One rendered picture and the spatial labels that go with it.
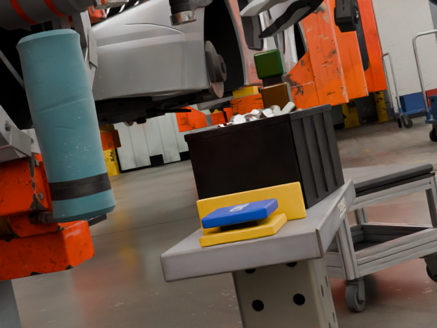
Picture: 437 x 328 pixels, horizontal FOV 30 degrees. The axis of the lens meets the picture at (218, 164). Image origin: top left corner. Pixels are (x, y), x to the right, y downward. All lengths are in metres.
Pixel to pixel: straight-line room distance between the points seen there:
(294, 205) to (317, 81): 3.91
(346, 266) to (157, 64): 1.95
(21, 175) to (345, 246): 1.13
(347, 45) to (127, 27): 3.20
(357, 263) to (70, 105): 1.23
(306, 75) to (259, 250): 4.03
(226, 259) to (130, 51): 3.03
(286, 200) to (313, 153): 0.14
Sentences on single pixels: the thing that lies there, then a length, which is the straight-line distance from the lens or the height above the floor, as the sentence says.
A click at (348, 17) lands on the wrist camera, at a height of 0.68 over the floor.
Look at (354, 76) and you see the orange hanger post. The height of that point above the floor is 0.70.
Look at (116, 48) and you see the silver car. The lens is 3.81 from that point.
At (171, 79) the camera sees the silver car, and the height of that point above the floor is 0.81.
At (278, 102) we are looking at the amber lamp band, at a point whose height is 0.58.
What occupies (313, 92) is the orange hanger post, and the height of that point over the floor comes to 0.62.
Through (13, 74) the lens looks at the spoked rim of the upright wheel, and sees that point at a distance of 1.48.
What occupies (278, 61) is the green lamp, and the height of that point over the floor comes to 0.64.
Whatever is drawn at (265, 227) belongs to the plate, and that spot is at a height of 0.46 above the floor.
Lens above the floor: 0.57
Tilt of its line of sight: 3 degrees down
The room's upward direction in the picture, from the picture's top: 12 degrees counter-clockwise
